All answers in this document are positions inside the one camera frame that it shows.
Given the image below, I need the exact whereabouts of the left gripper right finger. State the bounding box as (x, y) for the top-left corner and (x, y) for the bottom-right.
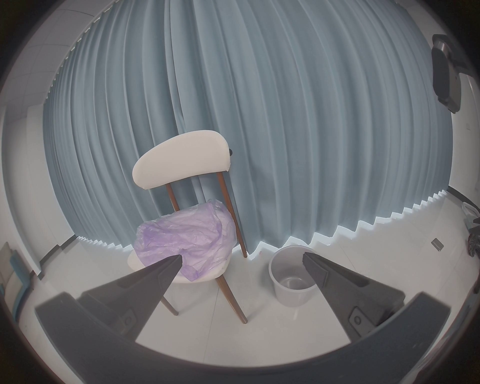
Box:
(302, 252), (406, 344)

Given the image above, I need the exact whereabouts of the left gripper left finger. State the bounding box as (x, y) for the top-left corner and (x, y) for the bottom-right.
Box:
(77, 254), (183, 343)

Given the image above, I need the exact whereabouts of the purple plastic bag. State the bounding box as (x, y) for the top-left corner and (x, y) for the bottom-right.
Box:
(134, 199), (236, 283)

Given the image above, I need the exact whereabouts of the white trash bin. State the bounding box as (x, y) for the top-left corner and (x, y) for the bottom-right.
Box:
(268, 244), (319, 308)

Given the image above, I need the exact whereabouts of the white wooden chair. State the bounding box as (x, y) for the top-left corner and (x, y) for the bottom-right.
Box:
(127, 129), (249, 326)

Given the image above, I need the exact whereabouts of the pale blue curtain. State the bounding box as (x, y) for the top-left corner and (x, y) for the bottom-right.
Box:
(42, 0), (451, 259)

